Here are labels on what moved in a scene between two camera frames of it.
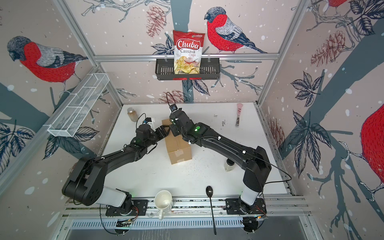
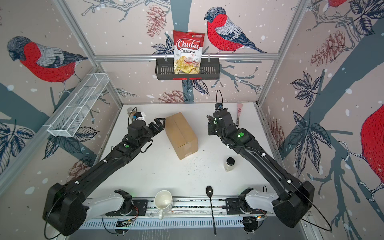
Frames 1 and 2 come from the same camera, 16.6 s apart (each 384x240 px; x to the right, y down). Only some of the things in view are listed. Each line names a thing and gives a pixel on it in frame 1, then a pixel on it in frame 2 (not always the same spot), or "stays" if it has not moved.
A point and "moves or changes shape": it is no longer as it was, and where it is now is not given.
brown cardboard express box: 179,150 moves or changes shape
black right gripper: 175,127 → 213,124
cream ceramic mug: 163,201 stays
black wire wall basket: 164,69 stays
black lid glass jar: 229,165 stays
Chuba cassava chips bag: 187,48 stays
